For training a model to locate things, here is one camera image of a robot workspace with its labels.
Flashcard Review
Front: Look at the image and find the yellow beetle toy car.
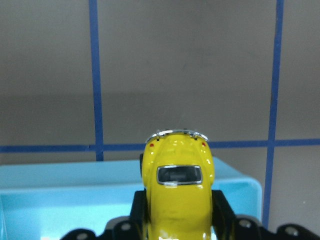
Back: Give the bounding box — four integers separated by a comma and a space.
140, 129, 215, 240

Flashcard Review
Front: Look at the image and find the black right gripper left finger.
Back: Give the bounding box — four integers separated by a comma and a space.
62, 190, 148, 240

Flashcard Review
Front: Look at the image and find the turquoise plastic bin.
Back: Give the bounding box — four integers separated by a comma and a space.
0, 156, 263, 240

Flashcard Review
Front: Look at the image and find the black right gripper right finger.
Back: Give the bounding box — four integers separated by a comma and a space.
211, 190, 320, 240

